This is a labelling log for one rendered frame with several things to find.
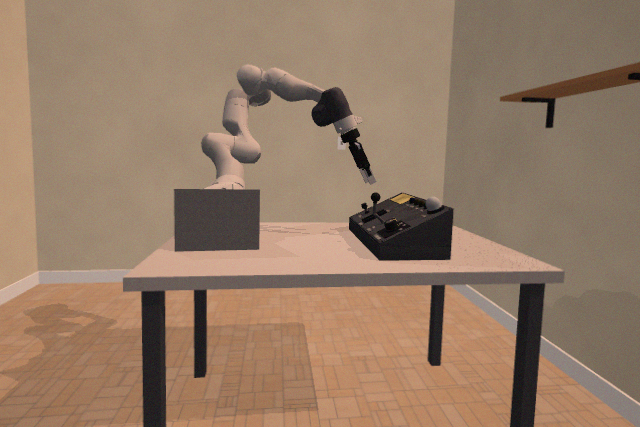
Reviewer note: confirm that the black control console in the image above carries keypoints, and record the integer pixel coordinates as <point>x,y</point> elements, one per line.
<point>408,231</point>

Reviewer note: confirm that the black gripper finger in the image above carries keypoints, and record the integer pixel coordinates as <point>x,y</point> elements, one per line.
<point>359,165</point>
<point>364,162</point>

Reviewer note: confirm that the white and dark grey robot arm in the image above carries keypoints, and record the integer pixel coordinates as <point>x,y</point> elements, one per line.
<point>332,107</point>

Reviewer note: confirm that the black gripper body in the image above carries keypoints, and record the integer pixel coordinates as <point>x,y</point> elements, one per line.
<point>351,136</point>

